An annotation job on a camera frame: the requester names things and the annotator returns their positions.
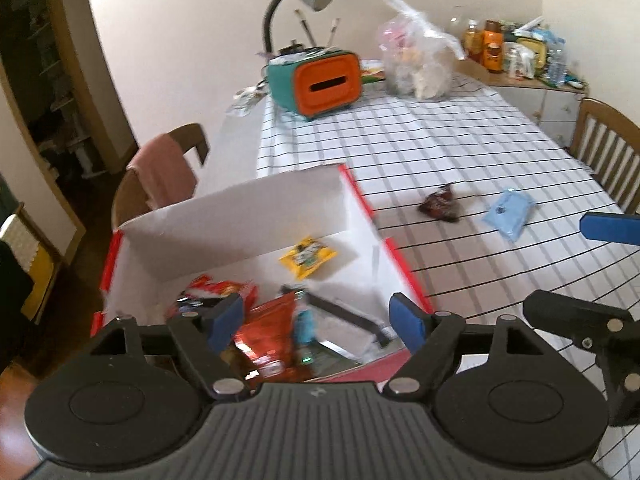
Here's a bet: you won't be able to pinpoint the dark brown snack packet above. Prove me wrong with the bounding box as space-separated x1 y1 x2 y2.
418 183 461 223

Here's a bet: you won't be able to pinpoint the shiny red snack packet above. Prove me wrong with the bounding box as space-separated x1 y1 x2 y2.
232 291 303 383

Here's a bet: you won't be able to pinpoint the small teal snack packet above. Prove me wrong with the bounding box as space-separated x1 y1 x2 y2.
292 304 319 347

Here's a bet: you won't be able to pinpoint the colourful packets behind tissue box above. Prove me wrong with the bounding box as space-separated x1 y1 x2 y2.
359 59 388 85

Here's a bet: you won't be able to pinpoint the red cardboard box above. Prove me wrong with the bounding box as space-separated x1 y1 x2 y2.
90 161 435 396

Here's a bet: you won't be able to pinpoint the red and white snack packet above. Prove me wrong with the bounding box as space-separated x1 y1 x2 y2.
177 274 259 308

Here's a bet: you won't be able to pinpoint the yellow cushioned chair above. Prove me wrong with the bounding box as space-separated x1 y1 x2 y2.
0 202 63 326

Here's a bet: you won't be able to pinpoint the wooden door frame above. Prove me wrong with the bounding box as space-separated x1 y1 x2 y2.
0 0 141 266

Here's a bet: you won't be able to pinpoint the orange bottle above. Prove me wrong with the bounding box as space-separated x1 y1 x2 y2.
480 20 503 72

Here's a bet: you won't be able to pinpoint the clear plastic bag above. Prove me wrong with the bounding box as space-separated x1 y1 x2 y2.
374 0 465 103

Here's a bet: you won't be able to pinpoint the clear water bottle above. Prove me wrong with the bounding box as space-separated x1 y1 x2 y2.
547 40 569 84

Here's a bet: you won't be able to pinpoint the bright yellow snack packet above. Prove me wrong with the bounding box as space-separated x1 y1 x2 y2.
278 235 339 281

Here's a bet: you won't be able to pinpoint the cream sideboard cabinet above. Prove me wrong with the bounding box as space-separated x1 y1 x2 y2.
462 55 590 147

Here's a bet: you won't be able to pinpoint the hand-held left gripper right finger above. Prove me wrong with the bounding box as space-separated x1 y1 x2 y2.
382 292 543 401

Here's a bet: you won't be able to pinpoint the light blue snack packet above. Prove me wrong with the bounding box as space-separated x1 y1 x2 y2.
481 188 537 244

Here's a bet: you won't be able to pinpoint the orange and teal tissue box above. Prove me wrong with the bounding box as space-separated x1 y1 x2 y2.
267 49 362 122

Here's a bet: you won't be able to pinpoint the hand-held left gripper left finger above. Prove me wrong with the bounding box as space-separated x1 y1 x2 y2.
87 292 251 403

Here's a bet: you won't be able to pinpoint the silver foil snack packet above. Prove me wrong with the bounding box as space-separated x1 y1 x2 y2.
280 284 398 363

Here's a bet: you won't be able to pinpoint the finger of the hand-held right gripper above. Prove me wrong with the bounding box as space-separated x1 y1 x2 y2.
523 289 640 429
579 211 640 247

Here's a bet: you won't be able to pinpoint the wooden chair with curved back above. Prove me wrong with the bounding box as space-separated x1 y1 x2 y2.
110 123 210 230

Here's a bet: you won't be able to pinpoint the pink cloth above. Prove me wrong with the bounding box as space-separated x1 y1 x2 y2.
126 133 198 211

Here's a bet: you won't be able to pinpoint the black checked white tablecloth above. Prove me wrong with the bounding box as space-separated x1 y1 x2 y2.
227 71 640 480

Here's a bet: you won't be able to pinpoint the yellow green packet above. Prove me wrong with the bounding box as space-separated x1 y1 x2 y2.
515 36 548 68

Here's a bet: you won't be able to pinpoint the wooden slatted chair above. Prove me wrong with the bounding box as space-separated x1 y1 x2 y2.
569 97 640 217

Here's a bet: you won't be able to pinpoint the amber bottle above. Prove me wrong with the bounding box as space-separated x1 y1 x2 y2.
463 20 484 64

